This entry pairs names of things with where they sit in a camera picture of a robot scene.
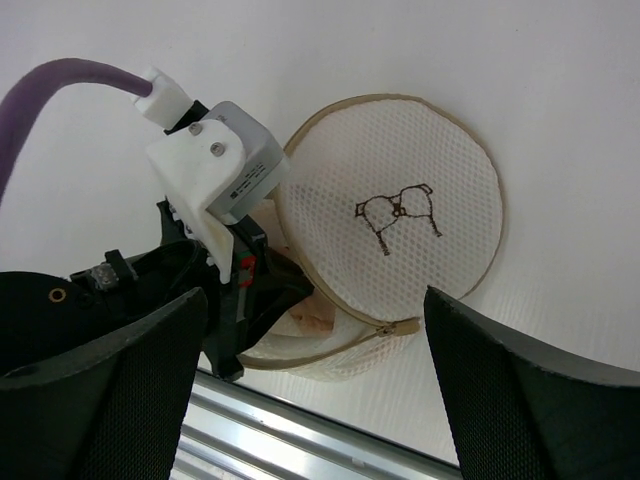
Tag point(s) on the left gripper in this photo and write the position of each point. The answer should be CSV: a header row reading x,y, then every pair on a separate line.
x,y
239,312

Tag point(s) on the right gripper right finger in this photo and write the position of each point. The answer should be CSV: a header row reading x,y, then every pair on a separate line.
x,y
519,408

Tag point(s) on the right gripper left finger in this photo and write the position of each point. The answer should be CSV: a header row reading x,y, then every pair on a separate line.
x,y
109,409

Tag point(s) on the beige trim mesh laundry bag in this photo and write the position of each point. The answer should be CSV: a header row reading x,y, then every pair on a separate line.
x,y
387,195

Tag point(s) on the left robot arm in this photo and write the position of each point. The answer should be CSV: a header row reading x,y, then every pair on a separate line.
x,y
44,315

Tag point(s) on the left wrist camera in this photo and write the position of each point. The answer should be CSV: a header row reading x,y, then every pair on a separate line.
x,y
214,171

